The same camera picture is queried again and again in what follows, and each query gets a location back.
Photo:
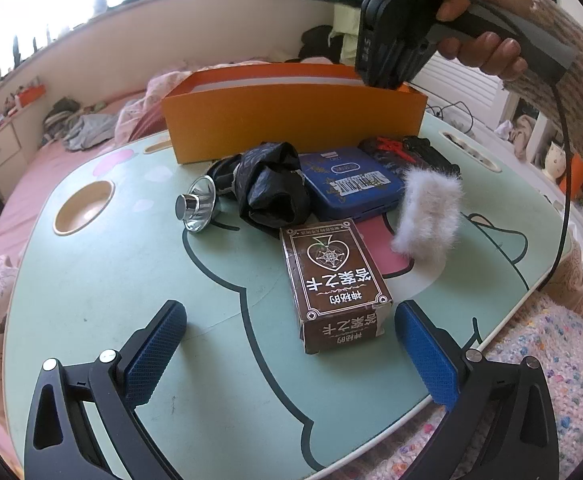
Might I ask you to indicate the person's right hand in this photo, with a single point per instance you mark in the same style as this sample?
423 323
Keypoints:
491 55

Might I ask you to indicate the orange cardboard box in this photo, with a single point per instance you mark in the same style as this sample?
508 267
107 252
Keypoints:
271 120

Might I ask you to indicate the grey clothes pile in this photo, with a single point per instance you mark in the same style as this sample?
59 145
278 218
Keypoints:
81 127

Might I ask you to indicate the pastel knit clothing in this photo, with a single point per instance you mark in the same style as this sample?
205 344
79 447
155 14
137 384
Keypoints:
546 385

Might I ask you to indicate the green cartoon desktop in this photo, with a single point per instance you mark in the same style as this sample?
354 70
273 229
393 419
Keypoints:
146 270

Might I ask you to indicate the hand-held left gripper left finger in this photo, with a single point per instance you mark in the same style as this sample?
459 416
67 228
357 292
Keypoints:
151 355

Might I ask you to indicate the pink bed sheet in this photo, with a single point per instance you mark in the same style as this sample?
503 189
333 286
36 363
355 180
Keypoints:
31 170

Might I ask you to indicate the white mug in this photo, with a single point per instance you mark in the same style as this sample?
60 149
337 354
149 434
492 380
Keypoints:
554 160

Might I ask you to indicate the brown card box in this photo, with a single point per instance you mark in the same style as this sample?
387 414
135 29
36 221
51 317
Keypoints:
331 285

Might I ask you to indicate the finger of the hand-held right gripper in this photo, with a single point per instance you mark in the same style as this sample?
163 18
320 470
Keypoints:
391 70

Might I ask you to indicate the black clothes pile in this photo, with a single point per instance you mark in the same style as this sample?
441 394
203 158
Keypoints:
319 42

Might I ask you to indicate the small orange box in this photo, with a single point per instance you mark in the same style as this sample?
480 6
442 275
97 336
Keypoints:
31 96

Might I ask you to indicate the orange cylinder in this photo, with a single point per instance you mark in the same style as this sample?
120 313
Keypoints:
579 175

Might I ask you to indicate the blue tin box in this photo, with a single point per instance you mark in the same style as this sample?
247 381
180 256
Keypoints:
341 195

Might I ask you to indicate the pink ruffled blanket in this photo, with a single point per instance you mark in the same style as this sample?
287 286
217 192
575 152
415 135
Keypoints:
141 105

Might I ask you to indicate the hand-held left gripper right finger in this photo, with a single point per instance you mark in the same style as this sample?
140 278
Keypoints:
429 355

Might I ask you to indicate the black and red tool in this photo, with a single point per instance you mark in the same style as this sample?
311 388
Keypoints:
421 152

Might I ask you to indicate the white fur piece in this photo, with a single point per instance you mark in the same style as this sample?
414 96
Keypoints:
429 210

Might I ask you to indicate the white slatted panel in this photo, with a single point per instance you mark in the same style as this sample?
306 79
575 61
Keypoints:
466 82

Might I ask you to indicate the light green curtain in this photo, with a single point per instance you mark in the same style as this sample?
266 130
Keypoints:
346 35

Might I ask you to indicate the beige plush toy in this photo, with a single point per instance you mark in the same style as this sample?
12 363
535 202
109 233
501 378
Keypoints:
524 132

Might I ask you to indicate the black plastic bag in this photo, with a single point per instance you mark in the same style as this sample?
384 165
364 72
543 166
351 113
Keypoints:
266 195

